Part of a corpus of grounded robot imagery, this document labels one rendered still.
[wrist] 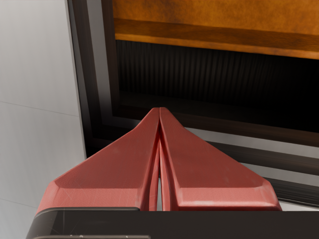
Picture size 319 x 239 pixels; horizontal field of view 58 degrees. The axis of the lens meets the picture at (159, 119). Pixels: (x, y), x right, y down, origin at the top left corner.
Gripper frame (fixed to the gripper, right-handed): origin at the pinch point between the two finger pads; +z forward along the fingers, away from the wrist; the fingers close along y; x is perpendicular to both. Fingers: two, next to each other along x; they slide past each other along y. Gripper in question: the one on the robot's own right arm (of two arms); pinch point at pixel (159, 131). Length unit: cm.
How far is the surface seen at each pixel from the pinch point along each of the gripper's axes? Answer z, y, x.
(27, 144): 1.9, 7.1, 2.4
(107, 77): 3.8, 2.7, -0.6
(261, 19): 16.0, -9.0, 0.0
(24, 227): 2.4, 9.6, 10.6
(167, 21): 18.0, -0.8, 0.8
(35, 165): 1.9, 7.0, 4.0
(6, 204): 2.6, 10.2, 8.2
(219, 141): 2.2, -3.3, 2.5
